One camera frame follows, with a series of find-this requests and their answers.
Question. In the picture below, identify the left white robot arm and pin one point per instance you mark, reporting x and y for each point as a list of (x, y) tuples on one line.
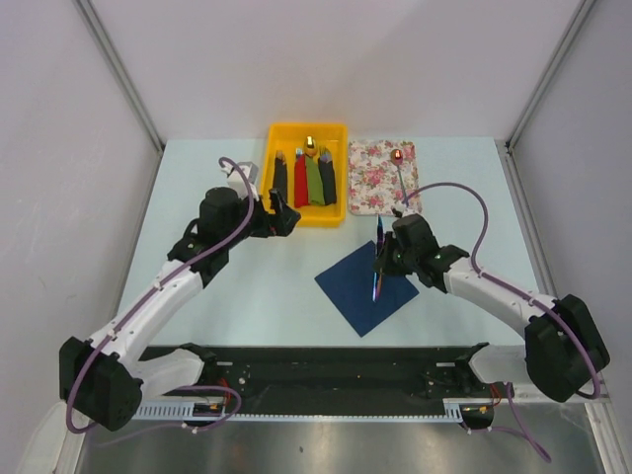
[(104, 377)]

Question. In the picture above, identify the green napkin roll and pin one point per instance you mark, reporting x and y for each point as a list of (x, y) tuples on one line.
[(314, 182)]

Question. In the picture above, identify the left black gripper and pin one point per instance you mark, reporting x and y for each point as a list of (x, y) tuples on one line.
[(280, 223)]

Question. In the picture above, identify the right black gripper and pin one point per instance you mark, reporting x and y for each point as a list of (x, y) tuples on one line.
[(384, 263)]

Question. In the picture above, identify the white slotted cable duct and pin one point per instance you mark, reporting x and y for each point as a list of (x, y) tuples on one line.
[(179, 411)]

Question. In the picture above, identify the floral rectangular tray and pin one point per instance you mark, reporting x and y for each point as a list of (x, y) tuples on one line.
[(373, 184)]

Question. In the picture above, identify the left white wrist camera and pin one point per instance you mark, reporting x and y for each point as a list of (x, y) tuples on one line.
[(241, 177)]

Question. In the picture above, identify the black napkin roll right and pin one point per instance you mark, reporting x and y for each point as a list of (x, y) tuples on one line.
[(328, 178)]

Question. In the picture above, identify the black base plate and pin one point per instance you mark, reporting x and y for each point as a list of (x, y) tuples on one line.
[(347, 382)]

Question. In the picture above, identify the iridescent rainbow spoon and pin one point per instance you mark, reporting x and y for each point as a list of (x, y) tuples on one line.
[(397, 158)]

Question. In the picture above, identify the black napkin roll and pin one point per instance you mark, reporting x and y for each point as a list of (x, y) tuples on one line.
[(328, 178), (280, 175)]

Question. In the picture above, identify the black napkin roll left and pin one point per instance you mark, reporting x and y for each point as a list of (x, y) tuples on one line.
[(280, 175)]

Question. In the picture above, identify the yellow plastic bin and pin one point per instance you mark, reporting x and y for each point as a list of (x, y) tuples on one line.
[(287, 137)]

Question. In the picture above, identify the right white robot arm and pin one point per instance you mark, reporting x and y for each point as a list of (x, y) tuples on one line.
[(562, 349)]

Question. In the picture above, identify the iridescent rainbow knife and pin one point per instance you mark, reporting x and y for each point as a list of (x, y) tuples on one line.
[(379, 243)]

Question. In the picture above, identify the gold spoon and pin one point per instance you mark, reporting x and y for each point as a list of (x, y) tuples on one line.
[(310, 146)]

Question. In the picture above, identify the red napkin roll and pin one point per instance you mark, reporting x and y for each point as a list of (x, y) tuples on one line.
[(300, 180)]

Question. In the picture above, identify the dark blue paper napkin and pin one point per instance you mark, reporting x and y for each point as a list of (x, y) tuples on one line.
[(349, 286)]

